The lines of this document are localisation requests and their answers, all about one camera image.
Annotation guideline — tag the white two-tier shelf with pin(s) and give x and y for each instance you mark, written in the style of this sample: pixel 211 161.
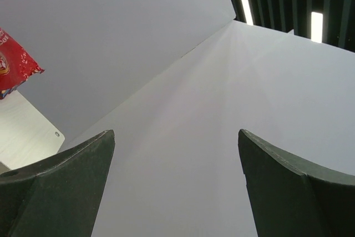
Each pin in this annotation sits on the white two-tier shelf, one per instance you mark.
pixel 27 136

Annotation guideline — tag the red candy bag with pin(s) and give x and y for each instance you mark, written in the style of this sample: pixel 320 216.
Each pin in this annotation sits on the red candy bag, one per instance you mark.
pixel 16 64

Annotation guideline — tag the right ceiling light strip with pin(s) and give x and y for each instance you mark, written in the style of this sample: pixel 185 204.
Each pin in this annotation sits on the right ceiling light strip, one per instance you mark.
pixel 316 27

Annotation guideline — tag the left ceiling light strip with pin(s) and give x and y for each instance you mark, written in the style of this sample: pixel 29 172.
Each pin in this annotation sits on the left ceiling light strip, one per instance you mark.
pixel 247 12

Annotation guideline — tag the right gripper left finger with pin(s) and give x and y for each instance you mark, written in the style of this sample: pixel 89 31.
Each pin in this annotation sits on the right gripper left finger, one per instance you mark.
pixel 59 195

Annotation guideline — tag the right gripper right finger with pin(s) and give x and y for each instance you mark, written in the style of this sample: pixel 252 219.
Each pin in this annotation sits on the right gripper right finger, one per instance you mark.
pixel 292 196

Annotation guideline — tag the ceiling light strip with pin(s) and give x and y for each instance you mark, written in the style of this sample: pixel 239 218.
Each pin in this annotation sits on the ceiling light strip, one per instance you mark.
pixel 247 12
pixel 316 27

